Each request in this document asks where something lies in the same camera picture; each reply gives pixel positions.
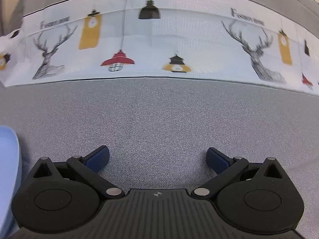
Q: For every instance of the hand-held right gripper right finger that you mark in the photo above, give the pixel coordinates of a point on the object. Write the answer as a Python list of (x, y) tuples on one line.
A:
[(218, 159)]

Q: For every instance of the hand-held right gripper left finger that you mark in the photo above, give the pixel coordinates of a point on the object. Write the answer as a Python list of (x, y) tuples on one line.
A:
[(98, 158)]

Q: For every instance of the blue round plate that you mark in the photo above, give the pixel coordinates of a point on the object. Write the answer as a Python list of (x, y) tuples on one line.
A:
[(7, 166)]

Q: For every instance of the grey printed tablecloth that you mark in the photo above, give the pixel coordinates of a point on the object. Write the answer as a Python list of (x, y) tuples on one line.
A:
[(159, 109)]

